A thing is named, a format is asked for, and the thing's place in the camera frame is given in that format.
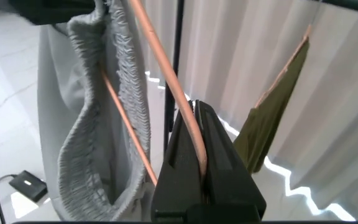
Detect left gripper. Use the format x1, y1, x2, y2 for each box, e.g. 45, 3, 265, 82
7, 0, 96, 26

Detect green long-sleeved shirt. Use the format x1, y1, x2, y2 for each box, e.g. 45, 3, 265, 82
233, 36, 310, 175

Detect white curtain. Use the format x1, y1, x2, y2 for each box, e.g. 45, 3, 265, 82
135, 0, 358, 220

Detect pale grey shorts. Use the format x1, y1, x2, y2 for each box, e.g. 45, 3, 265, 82
37, 0, 155, 222

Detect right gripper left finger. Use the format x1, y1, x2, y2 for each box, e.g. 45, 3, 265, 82
150, 105, 204, 222

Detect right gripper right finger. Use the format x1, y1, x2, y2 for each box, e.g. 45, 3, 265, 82
194, 99, 267, 222

